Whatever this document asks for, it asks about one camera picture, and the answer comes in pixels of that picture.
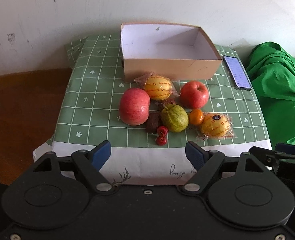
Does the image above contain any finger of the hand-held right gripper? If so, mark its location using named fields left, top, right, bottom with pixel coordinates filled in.
left=275, top=142, right=295, bottom=156
left=248, top=146, right=280, bottom=168

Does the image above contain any brown cardboard box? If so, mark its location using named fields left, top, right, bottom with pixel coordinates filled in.
left=120, top=22, right=223, bottom=83

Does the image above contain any smartphone with lit screen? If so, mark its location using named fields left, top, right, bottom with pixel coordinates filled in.
left=223, top=55, right=253, bottom=90

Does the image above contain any large red apple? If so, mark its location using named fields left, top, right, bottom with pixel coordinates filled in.
left=119, top=88, right=151, bottom=126

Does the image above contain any green checked tablecloth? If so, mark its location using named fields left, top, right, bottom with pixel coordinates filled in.
left=33, top=33, right=273, bottom=186

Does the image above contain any green pear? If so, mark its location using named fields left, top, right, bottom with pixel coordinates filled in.
left=161, top=104, right=189, bottom=133

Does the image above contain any plastic-wrapped yellow lemon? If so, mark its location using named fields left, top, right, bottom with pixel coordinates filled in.
left=196, top=112, right=234, bottom=140
left=134, top=72, right=180, bottom=102

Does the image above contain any green cloth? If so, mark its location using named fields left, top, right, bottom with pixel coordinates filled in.
left=246, top=42, right=295, bottom=147

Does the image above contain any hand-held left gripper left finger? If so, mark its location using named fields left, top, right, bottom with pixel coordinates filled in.
left=32, top=140, right=118, bottom=195

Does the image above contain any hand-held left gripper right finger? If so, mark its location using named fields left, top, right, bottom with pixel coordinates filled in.
left=181, top=141, right=266, bottom=196

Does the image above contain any small orange mandarin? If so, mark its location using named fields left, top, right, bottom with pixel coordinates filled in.
left=189, top=108, right=204, bottom=126

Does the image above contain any small red apple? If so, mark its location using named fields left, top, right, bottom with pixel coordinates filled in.
left=180, top=81, right=209, bottom=109

